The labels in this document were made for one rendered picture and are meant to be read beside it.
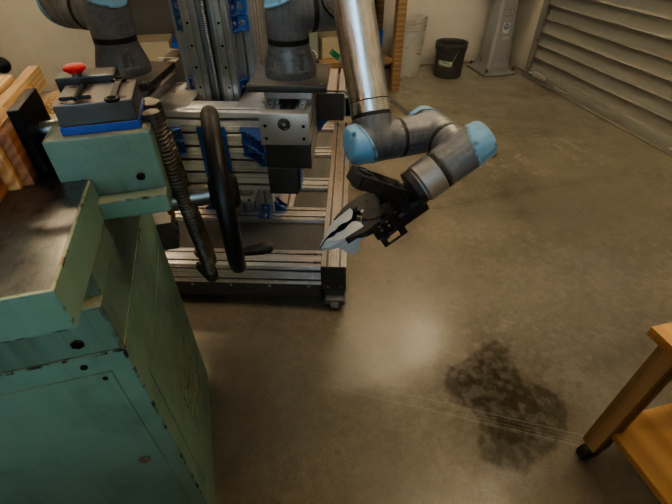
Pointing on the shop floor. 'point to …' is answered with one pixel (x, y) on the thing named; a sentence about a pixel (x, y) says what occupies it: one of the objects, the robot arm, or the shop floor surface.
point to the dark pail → (449, 57)
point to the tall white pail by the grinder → (415, 25)
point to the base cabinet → (115, 409)
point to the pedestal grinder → (497, 41)
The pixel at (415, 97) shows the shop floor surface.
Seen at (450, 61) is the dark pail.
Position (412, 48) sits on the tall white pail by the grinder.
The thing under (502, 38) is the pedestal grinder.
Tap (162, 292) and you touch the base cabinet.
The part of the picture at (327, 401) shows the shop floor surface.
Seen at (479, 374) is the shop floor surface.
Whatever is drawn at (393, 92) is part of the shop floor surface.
